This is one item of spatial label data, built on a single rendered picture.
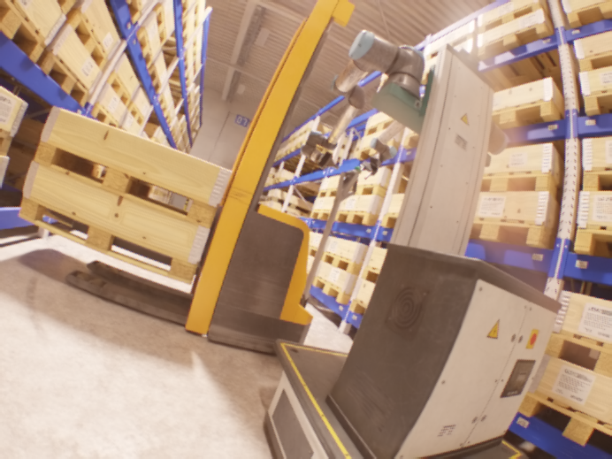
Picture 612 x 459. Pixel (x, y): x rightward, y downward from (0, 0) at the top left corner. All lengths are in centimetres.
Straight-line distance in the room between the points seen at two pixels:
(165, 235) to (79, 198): 57
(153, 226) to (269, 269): 71
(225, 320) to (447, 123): 152
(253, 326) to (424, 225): 117
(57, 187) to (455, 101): 203
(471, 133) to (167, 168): 149
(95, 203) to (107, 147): 32
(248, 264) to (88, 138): 119
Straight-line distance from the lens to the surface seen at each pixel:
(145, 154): 165
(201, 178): 160
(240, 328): 177
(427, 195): 104
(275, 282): 171
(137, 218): 164
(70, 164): 217
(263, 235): 165
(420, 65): 136
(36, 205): 191
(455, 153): 118
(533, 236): 187
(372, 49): 129
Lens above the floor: 76
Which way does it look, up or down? 3 degrees up
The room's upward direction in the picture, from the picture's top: 20 degrees clockwise
